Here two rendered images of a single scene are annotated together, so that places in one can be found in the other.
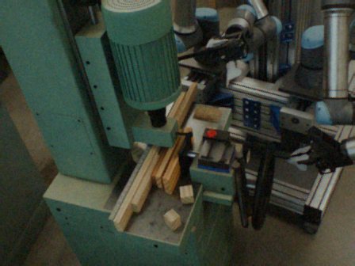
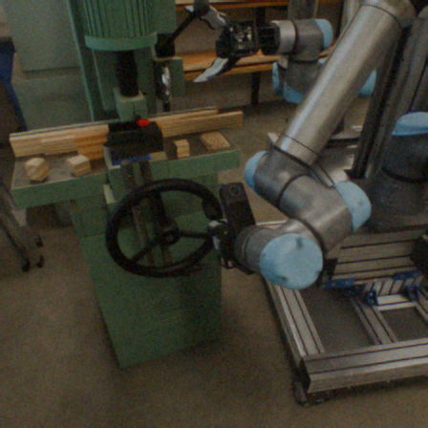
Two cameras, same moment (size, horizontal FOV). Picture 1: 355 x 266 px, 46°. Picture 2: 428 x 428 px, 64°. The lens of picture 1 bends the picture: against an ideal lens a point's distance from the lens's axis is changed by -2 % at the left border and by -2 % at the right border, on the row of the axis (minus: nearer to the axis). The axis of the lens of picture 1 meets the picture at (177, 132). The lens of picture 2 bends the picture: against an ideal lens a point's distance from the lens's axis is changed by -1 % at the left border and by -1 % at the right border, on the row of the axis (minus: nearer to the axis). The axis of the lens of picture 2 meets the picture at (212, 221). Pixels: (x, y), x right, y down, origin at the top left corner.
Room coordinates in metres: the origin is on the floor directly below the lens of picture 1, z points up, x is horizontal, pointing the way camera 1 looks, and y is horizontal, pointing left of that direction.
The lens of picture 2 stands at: (0.48, -0.78, 1.35)
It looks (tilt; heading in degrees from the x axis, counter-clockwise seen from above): 38 degrees down; 44
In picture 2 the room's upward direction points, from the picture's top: straight up
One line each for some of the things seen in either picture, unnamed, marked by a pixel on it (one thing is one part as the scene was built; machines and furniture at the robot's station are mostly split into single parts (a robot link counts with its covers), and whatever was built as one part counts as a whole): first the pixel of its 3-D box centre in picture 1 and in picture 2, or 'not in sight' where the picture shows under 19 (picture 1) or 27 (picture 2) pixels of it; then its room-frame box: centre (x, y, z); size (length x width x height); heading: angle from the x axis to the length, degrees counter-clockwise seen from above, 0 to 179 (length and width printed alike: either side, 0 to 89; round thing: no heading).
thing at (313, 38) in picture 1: (318, 45); (419, 142); (1.37, -0.61, 0.98); 0.13 x 0.12 x 0.14; 76
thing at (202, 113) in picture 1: (207, 112); (213, 138); (1.16, -0.12, 0.91); 0.10 x 0.07 x 0.02; 64
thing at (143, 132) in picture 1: (155, 131); (131, 107); (1.02, 0.07, 0.99); 0.14 x 0.07 x 0.09; 64
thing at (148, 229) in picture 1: (192, 170); (133, 167); (0.93, -0.03, 0.87); 0.61 x 0.30 x 0.06; 154
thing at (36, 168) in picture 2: (172, 219); (36, 169); (0.71, 0.06, 0.92); 0.04 x 0.03 x 0.04; 31
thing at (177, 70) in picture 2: not in sight; (168, 76); (1.23, 0.15, 1.02); 0.09 x 0.07 x 0.12; 154
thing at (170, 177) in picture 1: (179, 159); (120, 141); (0.93, 0.01, 0.94); 0.23 x 0.02 x 0.07; 154
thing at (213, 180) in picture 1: (217, 165); (136, 167); (0.90, -0.11, 0.92); 0.15 x 0.13 x 0.09; 154
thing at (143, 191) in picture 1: (169, 138); (150, 131); (1.05, 0.03, 0.92); 0.60 x 0.02 x 0.04; 154
